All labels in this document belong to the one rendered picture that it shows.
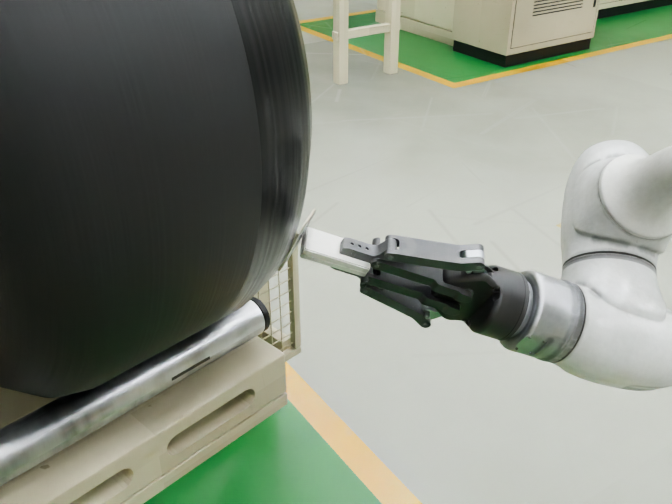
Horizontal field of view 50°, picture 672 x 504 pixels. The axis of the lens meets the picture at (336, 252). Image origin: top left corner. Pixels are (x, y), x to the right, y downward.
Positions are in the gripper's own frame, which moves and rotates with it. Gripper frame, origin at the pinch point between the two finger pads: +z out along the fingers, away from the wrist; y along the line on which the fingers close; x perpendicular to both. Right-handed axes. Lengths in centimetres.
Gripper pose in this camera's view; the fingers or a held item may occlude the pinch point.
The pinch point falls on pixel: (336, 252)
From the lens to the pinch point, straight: 71.5
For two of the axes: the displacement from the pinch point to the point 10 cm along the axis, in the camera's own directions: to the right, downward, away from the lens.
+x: 0.8, -7.7, 6.4
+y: -3.6, 5.7, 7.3
